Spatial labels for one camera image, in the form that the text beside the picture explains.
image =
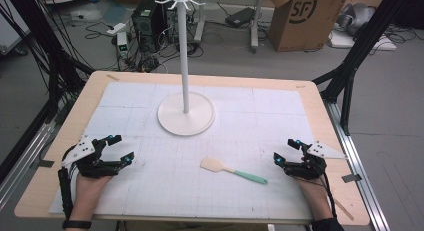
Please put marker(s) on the white grid mat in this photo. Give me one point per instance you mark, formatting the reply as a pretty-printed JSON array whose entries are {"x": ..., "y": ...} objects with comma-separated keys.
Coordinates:
[{"x": 166, "y": 184}]

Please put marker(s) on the white device with green display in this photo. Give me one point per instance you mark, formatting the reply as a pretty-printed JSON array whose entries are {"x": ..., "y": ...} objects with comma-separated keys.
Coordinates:
[{"x": 122, "y": 44}]

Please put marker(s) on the white flat board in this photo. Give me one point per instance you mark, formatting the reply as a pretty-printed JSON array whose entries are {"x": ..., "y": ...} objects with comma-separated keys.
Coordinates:
[{"x": 343, "y": 41}]

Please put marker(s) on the brown cardboard box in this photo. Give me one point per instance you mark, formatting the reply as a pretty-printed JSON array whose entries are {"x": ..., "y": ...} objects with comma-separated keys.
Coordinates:
[{"x": 306, "y": 27}]

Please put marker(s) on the grey tape piece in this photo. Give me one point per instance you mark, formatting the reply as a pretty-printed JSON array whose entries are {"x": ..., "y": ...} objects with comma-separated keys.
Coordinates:
[
  {"x": 45, "y": 163},
  {"x": 351, "y": 178}
]

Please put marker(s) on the thin wooden stick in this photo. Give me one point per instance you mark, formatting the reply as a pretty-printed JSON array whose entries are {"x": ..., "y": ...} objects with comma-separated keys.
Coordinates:
[{"x": 344, "y": 209}]

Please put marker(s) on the person's black sleeve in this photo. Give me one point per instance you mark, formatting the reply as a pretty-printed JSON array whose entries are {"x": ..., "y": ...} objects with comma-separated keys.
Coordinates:
[{"x": 328, "y": 225}]

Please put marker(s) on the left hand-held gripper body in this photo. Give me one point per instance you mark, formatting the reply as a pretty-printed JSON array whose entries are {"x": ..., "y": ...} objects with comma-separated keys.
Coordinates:
[{"x": 87, "y": 164}]

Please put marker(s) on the aluminium rail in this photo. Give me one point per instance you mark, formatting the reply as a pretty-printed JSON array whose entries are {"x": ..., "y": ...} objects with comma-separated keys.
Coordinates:
[
  {"x": 363, "y": 177},
  {"x": 23, "y": 161}
]

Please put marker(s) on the white stand leg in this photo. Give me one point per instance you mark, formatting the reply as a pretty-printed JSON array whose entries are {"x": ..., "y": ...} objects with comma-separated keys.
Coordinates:
[
  {"x": 256, "y": 24},
  {"x": 199, "y": 24}
]

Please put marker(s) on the white power strip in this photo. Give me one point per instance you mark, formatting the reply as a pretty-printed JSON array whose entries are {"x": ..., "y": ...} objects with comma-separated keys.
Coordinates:
[{"x": 116, "y": 28}]

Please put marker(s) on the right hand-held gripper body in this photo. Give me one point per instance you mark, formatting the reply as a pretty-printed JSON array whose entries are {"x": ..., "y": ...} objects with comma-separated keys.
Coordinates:
[{"x": 308, "y": 169}]

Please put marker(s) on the black wristband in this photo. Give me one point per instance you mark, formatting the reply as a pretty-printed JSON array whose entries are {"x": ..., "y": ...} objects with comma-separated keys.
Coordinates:
[{"x": 77, "y": 224}]

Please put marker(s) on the flat black device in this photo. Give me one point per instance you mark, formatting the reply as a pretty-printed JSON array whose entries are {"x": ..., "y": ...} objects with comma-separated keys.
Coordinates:
[{"x": 240, "y": 17}]

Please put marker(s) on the grey bag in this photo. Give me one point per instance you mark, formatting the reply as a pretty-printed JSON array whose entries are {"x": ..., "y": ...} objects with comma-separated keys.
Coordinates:
[{"x": 358, "y": 17}]

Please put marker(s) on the person's right hand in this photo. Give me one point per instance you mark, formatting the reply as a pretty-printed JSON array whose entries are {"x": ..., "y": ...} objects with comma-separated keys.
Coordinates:
[{"x": 316, "y": 197}]

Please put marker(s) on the white hook stand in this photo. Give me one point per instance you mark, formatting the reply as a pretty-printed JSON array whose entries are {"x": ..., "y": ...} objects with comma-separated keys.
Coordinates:
[{"x": 185, "y": 117}]

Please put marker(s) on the black metal frame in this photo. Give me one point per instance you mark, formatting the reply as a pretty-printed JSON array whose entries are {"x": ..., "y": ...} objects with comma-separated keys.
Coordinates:
[{"x": 360, "y": 51}]

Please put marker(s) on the person's left hand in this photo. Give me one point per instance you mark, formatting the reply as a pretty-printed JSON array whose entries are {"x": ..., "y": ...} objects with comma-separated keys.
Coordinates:
[{"x": 87, "y": 194}]

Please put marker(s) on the black computer tower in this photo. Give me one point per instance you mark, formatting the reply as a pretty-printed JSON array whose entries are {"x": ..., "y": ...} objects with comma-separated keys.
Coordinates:
[{"x": 148, "y": 27}]

